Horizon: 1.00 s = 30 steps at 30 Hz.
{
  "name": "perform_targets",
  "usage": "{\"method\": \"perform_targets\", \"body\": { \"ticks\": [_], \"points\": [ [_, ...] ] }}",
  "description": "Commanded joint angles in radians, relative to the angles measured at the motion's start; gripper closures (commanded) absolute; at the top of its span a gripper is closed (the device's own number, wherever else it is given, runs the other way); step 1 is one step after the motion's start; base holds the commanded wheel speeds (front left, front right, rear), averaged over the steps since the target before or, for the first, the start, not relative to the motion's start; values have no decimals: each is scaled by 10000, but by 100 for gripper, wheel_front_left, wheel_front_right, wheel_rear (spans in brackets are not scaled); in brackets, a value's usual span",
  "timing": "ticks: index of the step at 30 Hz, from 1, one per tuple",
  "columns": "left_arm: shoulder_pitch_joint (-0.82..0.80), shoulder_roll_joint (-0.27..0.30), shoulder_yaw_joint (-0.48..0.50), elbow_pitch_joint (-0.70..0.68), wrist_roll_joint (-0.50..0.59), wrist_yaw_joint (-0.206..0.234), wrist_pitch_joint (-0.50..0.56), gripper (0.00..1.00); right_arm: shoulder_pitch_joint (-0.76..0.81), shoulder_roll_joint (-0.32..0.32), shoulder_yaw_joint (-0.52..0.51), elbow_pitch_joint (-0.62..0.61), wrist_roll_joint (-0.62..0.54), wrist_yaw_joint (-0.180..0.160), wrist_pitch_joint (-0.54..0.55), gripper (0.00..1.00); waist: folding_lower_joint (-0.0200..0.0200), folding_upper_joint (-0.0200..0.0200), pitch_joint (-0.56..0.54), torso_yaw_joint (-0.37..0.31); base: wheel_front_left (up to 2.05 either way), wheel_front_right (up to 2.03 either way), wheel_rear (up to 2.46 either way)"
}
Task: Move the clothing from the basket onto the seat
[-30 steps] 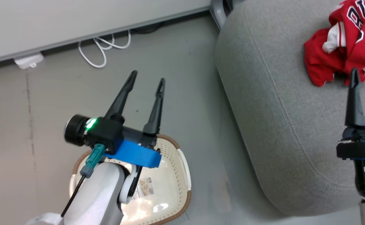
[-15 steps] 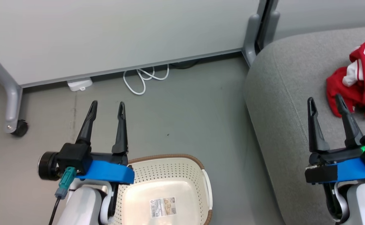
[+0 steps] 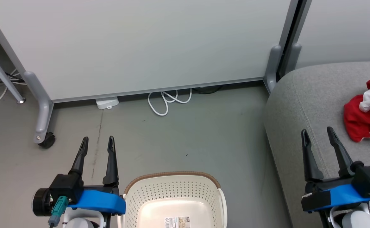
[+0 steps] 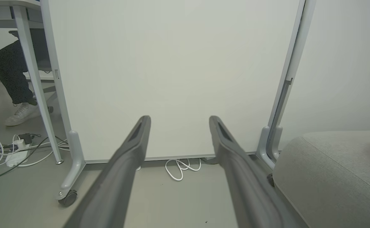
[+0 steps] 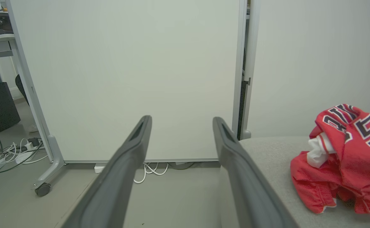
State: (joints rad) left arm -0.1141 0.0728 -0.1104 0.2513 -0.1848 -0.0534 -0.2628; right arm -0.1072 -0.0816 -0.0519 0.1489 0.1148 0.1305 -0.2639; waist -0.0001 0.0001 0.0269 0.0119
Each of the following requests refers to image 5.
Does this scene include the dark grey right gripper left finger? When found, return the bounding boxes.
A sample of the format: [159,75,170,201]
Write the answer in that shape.
[61,115,153,228]

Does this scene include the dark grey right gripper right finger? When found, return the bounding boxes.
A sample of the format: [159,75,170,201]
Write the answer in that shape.
[212,117,299,228]

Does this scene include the red mesh shorts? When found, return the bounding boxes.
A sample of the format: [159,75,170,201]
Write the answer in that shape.
[291,151,370,215]

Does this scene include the red lettered jersey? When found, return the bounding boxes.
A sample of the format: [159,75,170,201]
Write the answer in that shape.
[306,104,370,203]

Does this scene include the black caster wheel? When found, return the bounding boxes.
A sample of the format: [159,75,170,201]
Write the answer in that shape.
[34,183,52,197]

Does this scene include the white partition board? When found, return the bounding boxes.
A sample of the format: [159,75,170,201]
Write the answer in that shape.
[239,0,370,140]
[5,0,248,190]

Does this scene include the black chair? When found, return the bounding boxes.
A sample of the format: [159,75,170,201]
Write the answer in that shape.
[15,74,30,107]

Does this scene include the looped white cable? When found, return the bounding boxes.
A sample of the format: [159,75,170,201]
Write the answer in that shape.
[133,162,170,184]

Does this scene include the thin black cable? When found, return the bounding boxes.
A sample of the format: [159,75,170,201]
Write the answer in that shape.
[167,162,195,171]

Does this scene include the white cables and power strip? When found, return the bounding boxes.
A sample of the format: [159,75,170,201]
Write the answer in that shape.
[0,138,48,186]

